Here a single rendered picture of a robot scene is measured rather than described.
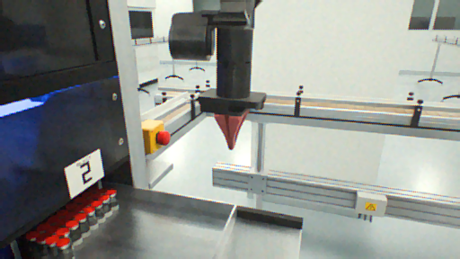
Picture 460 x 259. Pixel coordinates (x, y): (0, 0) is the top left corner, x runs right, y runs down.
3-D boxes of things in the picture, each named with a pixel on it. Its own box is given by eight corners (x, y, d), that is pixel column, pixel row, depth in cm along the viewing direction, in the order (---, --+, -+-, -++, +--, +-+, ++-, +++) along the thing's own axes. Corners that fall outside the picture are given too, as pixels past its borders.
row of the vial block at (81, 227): (48, 263, 52) (41, 242, 51) (112, 205, 68) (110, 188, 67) (57, 265, 52) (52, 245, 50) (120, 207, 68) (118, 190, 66)
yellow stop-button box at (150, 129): (128, 151, 78) (125, 126, 75) (144, 141, 84) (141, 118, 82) (154, 155, 76) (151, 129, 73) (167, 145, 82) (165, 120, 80)
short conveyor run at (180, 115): (121, 192, 81) (113, 139, 75) (75, 183, 85) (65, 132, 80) (209, 118, 142) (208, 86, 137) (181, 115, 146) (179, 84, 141)
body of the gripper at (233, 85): (211, 97, 53) (211, 56, 51) (266, 102, 50) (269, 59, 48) (197, 107, 47) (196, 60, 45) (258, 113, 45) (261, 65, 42)
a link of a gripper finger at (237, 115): (213, 138, 56) (213, 91, 53) (249, 143, 54) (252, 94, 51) (199, 152, 50) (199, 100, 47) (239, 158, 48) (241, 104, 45)
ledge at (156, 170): (107, 182, 82) (106, 175, 82) (134, 162, 94) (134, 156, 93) (151, 190, 78) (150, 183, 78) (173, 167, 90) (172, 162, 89)
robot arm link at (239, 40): (252, 21, 41) (255, 21, 46) (204, 20, 42) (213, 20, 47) (250, 70, 44) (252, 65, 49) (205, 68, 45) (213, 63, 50)
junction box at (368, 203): (354, 212, 135) (358, 196, 132) (353, 206, 139) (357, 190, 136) (384, 218, 132) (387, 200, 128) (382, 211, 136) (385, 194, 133)
